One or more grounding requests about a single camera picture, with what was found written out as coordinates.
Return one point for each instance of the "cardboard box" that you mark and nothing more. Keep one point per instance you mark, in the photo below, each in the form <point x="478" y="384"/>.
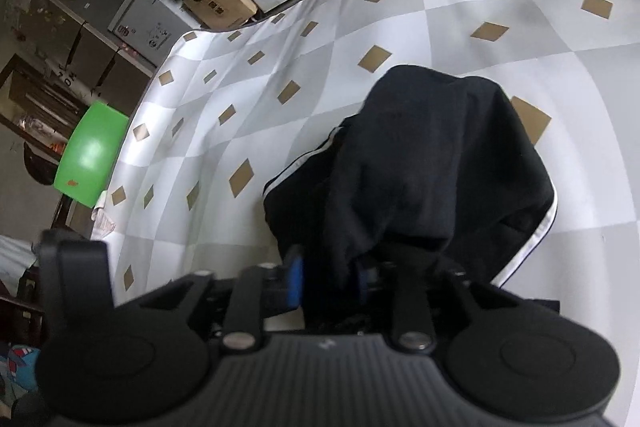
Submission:
<point x="220" y="2"/>

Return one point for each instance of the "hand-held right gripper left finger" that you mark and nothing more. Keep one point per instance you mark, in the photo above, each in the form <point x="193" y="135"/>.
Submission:
<point x="295" y="277"/>

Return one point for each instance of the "black t-shirt with red print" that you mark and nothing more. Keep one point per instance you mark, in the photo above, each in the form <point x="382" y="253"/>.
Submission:
<point x="425" y="157"/>

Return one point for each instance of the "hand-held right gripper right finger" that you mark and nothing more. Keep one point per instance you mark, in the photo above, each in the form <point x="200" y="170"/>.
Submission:
<point x="364" y="282"/>

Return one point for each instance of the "small crumpled plastic bag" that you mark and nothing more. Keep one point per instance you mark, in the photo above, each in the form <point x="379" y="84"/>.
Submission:
<point x="104" y="217"/>

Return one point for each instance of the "grey refrigerator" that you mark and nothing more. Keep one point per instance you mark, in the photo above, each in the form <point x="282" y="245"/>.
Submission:
<point x="95" y="42"/>

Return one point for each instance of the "green plastic chair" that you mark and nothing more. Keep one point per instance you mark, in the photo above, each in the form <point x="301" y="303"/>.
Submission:
<point x="90" y="152"/>

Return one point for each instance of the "white chest freezer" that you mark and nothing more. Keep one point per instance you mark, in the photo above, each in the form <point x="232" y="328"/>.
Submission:
<point x="150" y="27"/>

